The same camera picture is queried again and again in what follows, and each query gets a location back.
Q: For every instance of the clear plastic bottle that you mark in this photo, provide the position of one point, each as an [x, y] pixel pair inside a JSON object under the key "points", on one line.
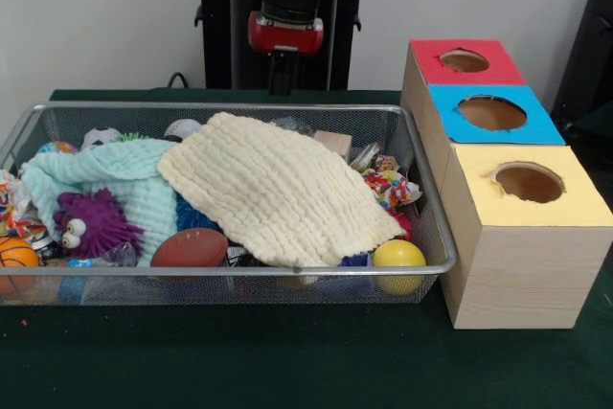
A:
{"points": [[294, 124]]}

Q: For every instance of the clear mesh bin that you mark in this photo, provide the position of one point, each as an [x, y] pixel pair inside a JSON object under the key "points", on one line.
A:
{"points": [[239, 287]]}

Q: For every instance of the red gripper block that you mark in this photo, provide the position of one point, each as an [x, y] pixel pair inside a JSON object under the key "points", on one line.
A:
{"points": [[285, 38]]}

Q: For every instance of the white toy baseball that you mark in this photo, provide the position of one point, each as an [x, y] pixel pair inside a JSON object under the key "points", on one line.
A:
{"points": [[181, 129]]}

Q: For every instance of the cream waffle cloth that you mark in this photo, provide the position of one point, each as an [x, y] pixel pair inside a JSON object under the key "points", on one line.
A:
{"points": [[278, 188]]}

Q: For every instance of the black furniture piece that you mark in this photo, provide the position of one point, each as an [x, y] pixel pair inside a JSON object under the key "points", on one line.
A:
{"points": [[589, 69]]}

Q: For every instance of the black and white soccer ball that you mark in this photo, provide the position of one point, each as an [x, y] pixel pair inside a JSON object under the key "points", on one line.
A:
{"points": [[99, 137]]}

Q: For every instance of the purple spiky monster toy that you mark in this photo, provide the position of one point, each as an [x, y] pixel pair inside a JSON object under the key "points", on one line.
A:
{"points": [[98, 222]]}

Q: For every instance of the yellow ball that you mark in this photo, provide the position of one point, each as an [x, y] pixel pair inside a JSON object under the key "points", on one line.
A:
{"points": [[398, 260]]}

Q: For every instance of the brown toy football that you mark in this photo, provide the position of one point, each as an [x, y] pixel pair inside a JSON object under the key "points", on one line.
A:
{"points": [[190, 248]]}

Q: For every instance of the small wooden block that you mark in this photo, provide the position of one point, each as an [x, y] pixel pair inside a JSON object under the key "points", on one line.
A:
{"points": [[333, 142]]}

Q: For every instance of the dark green table cloth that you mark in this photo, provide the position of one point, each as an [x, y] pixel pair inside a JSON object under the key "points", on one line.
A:
{"points": [[239, 361]]}

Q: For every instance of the wooden box with three holes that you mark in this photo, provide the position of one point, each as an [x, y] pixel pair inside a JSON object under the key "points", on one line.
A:
{"points": [[527, 275]]}

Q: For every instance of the orange toy basketball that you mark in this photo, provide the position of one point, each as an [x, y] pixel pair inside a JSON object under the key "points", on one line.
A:
{"points": [[16, 256]]}

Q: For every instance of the mint green waffle cloth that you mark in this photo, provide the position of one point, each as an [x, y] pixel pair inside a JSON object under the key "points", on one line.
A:
{"points": [[134, 165]]}

